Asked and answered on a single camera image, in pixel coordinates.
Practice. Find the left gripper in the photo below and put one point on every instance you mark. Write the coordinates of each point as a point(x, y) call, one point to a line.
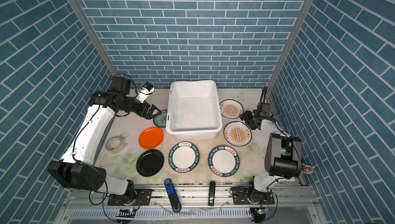
point(148, 115)

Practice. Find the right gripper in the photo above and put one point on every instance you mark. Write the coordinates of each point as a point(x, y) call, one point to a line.
point(247, 115)

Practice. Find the orange sunburst plate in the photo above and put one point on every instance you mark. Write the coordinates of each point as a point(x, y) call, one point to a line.
point(237, 134)
point(231, 109)

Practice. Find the green rimmed white plate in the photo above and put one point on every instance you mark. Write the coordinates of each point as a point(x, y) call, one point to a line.
point(184, 157)
point(223, 161)

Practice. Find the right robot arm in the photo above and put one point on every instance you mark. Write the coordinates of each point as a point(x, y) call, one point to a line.
point(282, 159)

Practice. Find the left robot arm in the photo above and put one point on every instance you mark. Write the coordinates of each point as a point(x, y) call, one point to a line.
point(75, 169)

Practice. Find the white plastic bin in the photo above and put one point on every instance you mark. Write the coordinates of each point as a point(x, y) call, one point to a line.
point(193, 110)

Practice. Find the green blue floral plate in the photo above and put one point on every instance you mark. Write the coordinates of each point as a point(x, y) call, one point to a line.
point(161, 120)

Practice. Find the orange plastic plate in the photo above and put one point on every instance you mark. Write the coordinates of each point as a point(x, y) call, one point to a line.
point(151, 138)

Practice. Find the black plate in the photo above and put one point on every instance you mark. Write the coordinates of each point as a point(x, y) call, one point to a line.
point(150, 163)

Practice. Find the pink pen cup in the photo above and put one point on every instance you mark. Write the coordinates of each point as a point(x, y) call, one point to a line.
point(307, 169)

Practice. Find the black handheld device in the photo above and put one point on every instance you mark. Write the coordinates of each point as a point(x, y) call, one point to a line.
point(211, 195)

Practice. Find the blue handheld tool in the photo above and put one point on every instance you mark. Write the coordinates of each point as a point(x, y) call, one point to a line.
point(172, 195)

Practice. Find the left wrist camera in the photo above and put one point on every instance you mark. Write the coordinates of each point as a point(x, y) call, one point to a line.
point(145, 90)

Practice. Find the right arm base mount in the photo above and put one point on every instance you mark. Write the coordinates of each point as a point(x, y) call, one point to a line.
point(244, 196)

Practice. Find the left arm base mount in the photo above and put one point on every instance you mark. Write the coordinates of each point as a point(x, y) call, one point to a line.
point(138, 197)

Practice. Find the aluminium rail frame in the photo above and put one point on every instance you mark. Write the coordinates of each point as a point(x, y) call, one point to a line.
point(291, 203)

